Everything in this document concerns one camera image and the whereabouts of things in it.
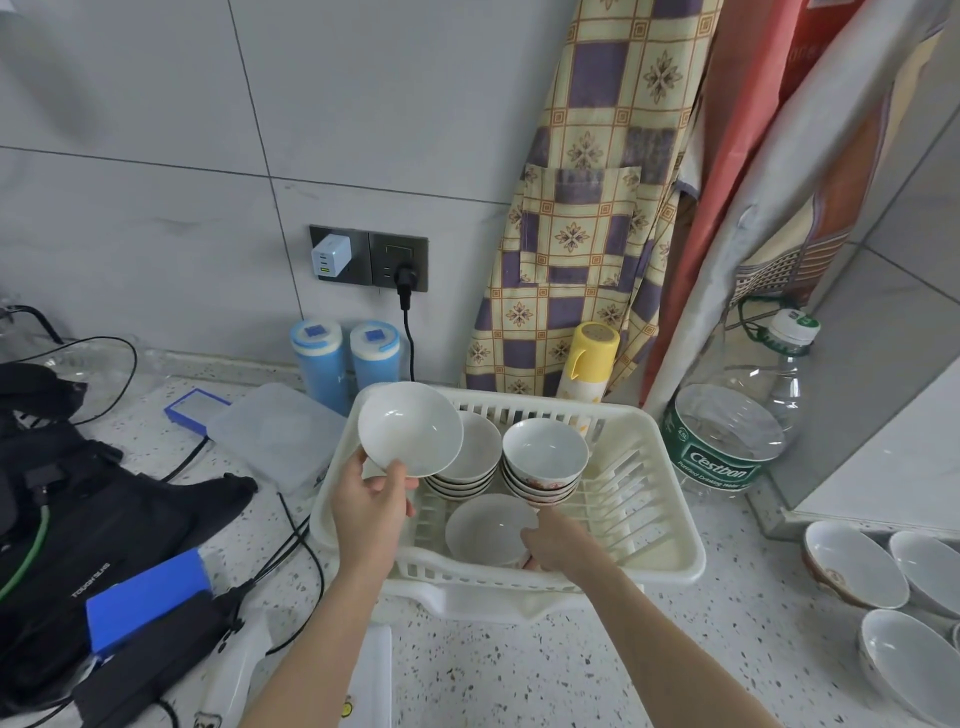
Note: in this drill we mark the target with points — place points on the large clear water bottle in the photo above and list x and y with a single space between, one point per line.
739 420

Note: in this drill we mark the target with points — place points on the white plastic dish rack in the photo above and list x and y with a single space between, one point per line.
637 517

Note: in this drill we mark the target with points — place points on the white drip tray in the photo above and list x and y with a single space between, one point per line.
480 604

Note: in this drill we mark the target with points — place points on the plain white bowl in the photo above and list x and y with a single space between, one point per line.
411 424

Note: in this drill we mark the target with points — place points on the person's left forearm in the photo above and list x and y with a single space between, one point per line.
315 660

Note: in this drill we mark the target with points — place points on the stack of red-patterned bowls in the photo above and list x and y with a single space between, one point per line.
545 454

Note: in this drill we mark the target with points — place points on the grey wall socket panel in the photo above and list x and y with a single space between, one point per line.
360 251
397 251

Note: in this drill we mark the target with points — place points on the stack of white bowls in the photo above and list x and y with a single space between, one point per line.
480 450

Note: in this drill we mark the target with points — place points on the clear plastic container lid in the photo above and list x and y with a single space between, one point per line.
274 435

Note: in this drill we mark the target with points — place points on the white plastic board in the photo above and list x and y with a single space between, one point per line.
371 682

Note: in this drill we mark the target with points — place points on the person's left hand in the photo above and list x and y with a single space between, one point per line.
364 521

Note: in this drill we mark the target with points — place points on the grey white hanging apron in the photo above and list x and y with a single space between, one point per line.
810 150

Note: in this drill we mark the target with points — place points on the person's right fingers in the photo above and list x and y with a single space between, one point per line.
534 536

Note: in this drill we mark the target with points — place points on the yellow purple checked apron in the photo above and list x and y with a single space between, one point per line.
592 187

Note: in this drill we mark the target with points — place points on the blue box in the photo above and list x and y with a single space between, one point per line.
146 600

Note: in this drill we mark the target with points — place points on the blue framed white filter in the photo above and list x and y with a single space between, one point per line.
196 411

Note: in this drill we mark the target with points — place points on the person's right forearm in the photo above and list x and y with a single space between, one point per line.
675 652

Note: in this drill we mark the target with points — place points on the white charger block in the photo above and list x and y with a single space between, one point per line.
331 256

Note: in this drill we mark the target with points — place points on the white bowl with brown rim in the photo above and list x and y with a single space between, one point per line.
911 660
930 570
855 562

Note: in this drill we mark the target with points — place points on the white handheld device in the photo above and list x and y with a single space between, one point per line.
236 667

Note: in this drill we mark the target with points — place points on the red hanging cloth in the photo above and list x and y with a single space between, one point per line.
739 112

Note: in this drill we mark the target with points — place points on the blue canister with white lid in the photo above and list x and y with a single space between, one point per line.
373 360
321 371

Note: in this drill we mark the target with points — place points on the person's right hand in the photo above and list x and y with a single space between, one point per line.
566 544

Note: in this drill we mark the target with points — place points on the black fabric vest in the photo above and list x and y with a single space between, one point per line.
97 510

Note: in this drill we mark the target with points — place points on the white bowl with red print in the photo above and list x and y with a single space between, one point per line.
484 529

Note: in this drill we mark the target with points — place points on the yellow thermos cup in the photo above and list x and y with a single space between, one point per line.
592 360

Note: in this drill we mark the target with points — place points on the person's left thumb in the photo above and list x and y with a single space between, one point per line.
391 476

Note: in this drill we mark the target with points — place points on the black power adapter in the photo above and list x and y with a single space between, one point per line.
150 660

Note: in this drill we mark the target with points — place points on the clear plastic bag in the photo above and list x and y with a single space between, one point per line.
97 360

